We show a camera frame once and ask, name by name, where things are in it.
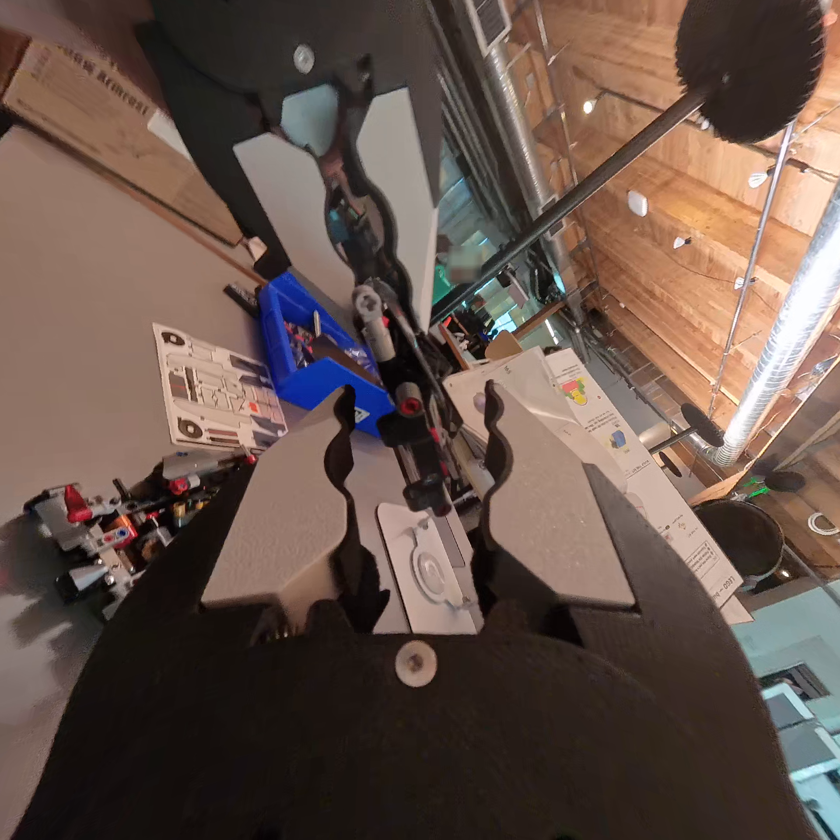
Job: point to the lego sticker sheet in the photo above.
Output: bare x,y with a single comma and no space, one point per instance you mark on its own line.
210,387

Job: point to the large black fuzzy disc pole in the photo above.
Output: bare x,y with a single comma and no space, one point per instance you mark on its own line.
748,65

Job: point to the small black fuzzy disc pole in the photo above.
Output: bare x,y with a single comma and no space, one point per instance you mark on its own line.
702,423

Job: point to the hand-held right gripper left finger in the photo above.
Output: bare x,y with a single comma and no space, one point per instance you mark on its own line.
282,525

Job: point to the small blue parts bin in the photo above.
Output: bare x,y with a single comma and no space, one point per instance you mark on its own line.
308,387

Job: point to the grey ceiling duct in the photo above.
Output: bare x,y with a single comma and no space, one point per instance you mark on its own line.
518,131

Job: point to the lego car model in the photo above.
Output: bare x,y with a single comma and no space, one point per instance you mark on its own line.
98,525

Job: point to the white booklet stand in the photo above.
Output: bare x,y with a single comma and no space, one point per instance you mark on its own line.
426,571

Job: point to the black bucket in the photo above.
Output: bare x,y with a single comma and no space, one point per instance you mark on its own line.
735,538

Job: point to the printed instruction sheet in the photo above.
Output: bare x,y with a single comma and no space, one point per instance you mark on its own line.
617,407

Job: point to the grey black lego assembly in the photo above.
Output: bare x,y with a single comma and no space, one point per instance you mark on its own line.
410,407

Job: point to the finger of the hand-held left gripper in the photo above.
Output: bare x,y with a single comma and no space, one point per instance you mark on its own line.
403,164
282,197

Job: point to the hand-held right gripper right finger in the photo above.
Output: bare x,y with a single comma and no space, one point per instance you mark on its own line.
558,525

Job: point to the brown cardboard box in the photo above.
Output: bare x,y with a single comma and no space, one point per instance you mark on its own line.
98,118

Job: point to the silver ventilation duct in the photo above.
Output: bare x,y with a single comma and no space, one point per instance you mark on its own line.
787,328

